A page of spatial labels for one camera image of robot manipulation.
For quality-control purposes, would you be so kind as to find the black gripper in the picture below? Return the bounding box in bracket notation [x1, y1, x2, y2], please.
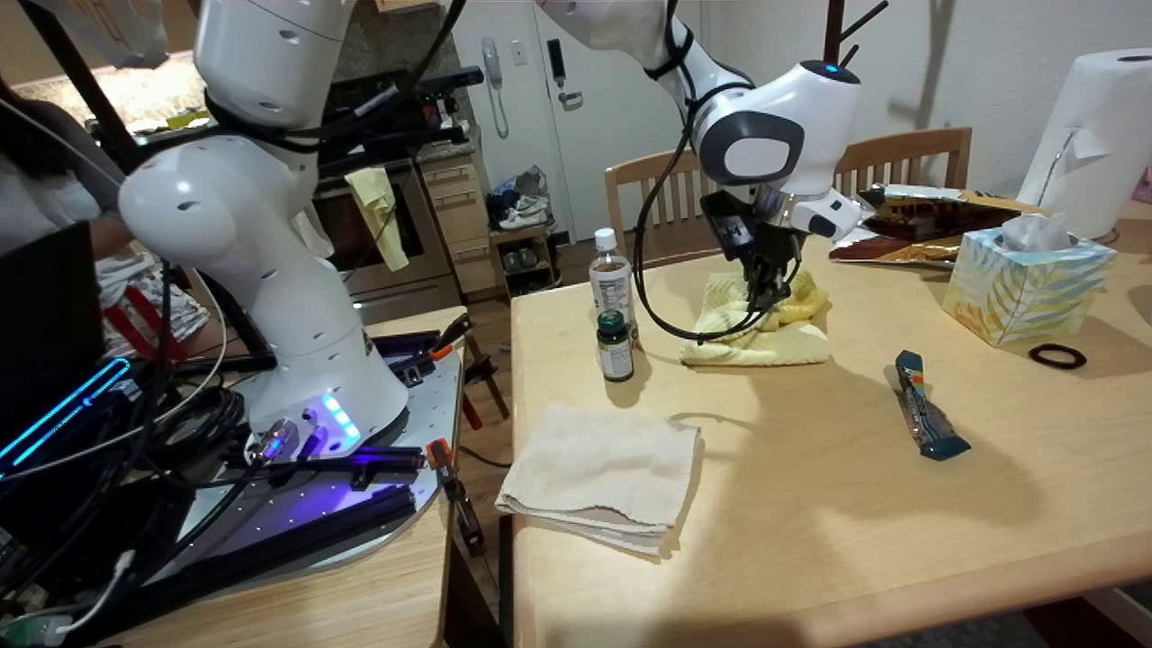
[697, 189, 810, 317]

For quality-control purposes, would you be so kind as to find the yellow ribbed cloth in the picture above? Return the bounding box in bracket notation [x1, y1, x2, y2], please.
[677, 267, 836, 370]

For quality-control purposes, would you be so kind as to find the wooden slat-back chair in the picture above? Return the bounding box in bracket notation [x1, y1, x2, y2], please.
[600, 147, 727, 270]
[833, 123, 977, 202]

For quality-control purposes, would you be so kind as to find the clear bottle white cap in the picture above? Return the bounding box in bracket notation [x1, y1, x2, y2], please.
[586, 225, 636, 364]

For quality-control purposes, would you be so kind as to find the small dark green bottle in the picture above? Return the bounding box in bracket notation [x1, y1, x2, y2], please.
[593, 305, 641, 385]

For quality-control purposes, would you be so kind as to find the beige folded towel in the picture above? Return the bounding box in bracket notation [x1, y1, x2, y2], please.
[492, 399, 709, 564]

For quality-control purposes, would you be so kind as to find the striped tissue box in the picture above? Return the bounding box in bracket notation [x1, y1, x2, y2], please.
[941, 209, 1120, 354]

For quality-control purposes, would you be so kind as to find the blue white bag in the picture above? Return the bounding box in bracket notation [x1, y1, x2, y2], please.
[481, 167, 558, 235]

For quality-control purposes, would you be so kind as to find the dark coat rack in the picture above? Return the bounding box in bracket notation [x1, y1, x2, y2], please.
[818, 0, 894, 72]

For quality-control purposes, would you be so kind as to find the wooden drawer cabinet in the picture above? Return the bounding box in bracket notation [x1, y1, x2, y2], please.
[412, 139, 514, 305]

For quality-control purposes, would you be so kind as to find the white paper towel roll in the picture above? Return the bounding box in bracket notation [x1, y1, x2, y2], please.
[1015, 46, 1152, 240]

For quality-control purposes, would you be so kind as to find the red black clamp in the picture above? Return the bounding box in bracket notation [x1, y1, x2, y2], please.
[422, 437, 491, 557]

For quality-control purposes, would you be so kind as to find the hanging yellow rag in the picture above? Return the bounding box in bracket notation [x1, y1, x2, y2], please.
[343, 161, 415, 279]

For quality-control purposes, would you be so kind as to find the black box blue light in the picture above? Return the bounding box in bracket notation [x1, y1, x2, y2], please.
[0, 349, 138, 475]

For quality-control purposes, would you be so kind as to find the black laptop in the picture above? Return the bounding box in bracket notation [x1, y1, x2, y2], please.
[0, 219, 112, 438]

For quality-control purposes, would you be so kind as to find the black stand pole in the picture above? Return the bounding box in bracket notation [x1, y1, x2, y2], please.
[16, 0, 289, 378]

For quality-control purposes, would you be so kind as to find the person in white shirt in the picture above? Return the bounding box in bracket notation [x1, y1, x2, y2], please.
[0, 79, 126, 262]

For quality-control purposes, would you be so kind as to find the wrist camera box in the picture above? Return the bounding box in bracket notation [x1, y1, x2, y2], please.
[787, 191, 870, 240]

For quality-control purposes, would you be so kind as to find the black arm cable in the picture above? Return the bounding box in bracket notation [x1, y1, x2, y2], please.
[630, 18, 773, 346]

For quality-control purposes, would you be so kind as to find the black ring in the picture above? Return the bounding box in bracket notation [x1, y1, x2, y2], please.
[1025, 339, 1091, 375]

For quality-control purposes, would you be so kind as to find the wall intercom panel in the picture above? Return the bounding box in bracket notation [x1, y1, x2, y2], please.
[542, 36, 586, 117]

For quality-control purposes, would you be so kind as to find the white wall phone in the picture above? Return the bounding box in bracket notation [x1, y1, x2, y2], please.
[474, 36, 514, 143]

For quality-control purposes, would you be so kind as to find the grey perforated base plate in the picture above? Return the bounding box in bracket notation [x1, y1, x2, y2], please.
[70, 334, 474, 629]

